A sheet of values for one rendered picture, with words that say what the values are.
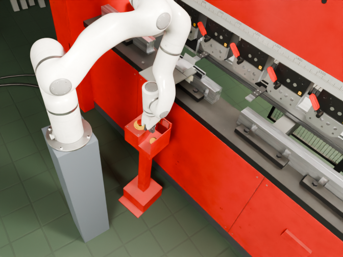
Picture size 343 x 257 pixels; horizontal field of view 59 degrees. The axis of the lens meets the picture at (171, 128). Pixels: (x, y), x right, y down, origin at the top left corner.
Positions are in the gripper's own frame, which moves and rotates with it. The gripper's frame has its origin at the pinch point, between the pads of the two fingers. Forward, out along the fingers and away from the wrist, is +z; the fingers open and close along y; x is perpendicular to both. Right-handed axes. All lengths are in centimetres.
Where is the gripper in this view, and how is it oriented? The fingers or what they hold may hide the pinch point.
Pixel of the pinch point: (151, 129)
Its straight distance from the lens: 157.4
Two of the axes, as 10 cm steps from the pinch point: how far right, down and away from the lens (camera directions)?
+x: 7.6, 5.5, -3.5
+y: -6.5, 5.9, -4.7
